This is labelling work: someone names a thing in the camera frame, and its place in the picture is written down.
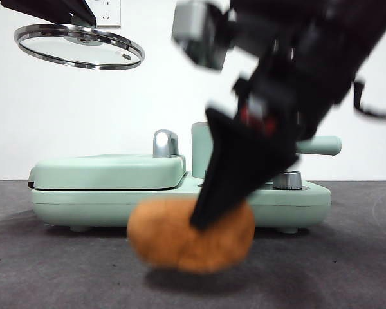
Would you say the mint green pot with handle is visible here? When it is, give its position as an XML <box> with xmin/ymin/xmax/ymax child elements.
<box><xmin>191</xmin><ymin>121</ymin><xmax>343</xmax><ymax>180</ymax></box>

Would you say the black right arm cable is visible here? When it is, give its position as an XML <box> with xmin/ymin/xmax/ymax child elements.
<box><xmin>352</xmin><ymin>79</ymin><xmax>386</xmax><ymax>120</ymax></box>

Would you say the white wall socket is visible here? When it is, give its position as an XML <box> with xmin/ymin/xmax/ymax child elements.
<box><xmin>86</xmin><ymin>0</ymin><xmax>122</xmax><ymax>28</ymax></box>

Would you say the glass lid with green knob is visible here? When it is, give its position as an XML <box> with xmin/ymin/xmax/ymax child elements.
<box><xmin>14</xmin><ymin>15</ymin><xmax>145</xmax><ymax>71</ymax></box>

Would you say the chrome griddle cover handle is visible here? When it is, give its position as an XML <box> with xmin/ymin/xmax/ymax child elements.
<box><xmin>152</xmin><ymin>129</ymin><xmax>181</xmax><ymax>159</ymax></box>

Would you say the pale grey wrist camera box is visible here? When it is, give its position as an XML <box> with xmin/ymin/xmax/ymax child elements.
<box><xmin>171</xmin><ymin>1</ymin><xmax>236</xmax><ymax>71</ymax></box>

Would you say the silver control knob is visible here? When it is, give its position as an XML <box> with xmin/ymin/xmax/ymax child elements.
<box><xmin>272</xmin><ymin>171</ymin><xmax>302</xmax><ymax>190</ymax></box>

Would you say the mint green breakfast machine base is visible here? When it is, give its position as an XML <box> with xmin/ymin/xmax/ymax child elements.
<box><xmin>30</xmin><ymin>172</ymin><xmax>332</xmax><ymax>233</ymax></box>

